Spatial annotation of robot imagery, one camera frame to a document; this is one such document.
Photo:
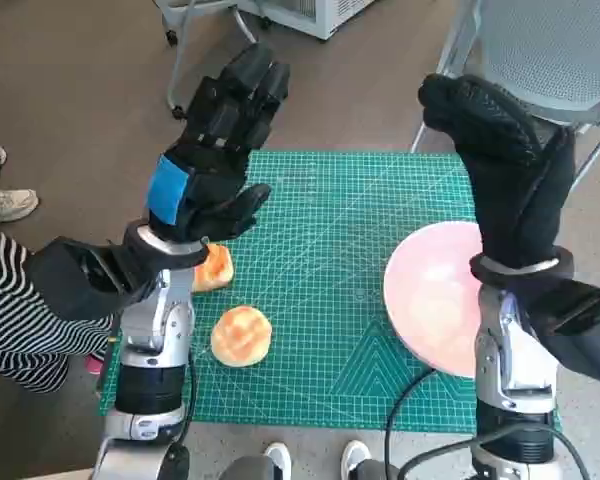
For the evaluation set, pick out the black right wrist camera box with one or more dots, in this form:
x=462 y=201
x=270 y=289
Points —
x=580 y=330

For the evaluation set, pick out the white shoe with black trim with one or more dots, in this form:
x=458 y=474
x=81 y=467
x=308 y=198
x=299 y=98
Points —
x=278 y=460
x=355 y=457

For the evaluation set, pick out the person's white shoe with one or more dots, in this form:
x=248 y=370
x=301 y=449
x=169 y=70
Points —
x=1 y=154
x=5 y=205

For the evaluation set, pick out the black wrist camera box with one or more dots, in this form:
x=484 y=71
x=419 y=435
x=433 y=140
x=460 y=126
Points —
x=580 y=330
x=65 y=280

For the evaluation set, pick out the oblong striped toy bread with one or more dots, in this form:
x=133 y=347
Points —
x=215 y=270

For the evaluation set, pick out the person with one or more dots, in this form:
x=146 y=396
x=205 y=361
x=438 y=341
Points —
x=20 y=310

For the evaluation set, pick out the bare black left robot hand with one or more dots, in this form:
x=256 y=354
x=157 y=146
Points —
x=215 y=130

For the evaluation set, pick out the grey mesh chair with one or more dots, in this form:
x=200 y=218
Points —
x=555 y=50

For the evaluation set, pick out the green cutting mat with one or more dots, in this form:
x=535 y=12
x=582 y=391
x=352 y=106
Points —
x=320 y=225

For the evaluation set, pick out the grey knee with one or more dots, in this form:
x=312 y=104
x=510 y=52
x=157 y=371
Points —
x=380 y=472
x=247 y=470

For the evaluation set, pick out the grey chair frame with casters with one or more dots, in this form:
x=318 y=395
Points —
x=180 y=70

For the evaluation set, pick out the round toy bread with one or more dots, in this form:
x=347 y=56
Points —
x=241 y=337

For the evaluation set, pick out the white cabinet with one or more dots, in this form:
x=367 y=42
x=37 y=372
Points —
x=325 y=15

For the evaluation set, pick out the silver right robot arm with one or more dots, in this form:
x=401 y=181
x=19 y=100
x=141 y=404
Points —
x=510 y=360

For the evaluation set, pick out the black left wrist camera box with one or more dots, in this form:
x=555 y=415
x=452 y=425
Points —
x=65 y=280

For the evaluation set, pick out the pink shoe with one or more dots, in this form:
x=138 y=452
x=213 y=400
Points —
x=95 y=365

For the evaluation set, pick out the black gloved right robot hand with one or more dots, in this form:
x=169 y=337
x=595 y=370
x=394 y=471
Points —
x=510 y=190

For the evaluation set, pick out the pink bowl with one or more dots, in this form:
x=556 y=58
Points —
x=430 y=300

